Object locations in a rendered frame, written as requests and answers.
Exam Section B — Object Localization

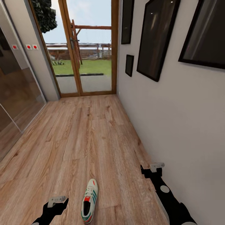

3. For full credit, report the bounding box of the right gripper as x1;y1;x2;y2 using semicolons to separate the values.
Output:
141;165;162;182

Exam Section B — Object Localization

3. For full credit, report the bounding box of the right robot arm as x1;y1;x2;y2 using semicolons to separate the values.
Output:
141;162;197;225

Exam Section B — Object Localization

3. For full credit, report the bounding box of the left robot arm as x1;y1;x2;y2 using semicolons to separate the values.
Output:
31;196;68;225

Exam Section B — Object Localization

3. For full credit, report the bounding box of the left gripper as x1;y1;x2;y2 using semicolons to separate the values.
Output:
42;198;68;221

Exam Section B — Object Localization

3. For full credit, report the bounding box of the gym shoe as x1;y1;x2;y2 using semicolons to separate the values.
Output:
81;178;98;224

